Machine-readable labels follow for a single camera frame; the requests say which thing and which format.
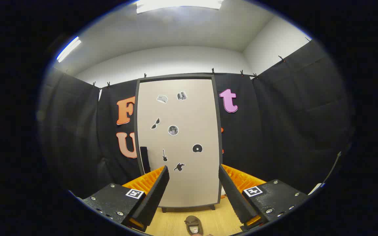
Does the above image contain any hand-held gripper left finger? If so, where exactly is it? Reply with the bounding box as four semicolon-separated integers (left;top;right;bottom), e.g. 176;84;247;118
74;166;170;232

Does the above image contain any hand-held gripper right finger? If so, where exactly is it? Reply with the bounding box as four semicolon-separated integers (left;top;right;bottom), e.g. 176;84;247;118
218;164;309;231

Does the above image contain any beige shoe cabinet door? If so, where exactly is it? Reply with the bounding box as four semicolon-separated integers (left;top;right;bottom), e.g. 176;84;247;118
137;79;221;207

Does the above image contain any black door handle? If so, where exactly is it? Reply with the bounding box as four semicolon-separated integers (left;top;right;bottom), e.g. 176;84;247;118
140;146;151;174

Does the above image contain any brown fuzzy shoe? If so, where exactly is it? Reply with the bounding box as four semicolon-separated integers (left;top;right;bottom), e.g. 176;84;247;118
184;215;204;236

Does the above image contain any dark grey shoe cabinet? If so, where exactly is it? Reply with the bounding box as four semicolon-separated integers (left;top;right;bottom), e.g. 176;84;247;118
134;74;223;213

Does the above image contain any black backdrop cloth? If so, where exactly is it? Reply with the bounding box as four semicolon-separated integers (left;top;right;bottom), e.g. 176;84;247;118
38;39;355;200

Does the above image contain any long ceiling light strip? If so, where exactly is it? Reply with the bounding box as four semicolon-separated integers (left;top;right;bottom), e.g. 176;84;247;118
56;36;82;63

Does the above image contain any wide ceiling light panel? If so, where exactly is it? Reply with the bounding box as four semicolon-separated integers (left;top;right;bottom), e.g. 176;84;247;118
136;0;224;14

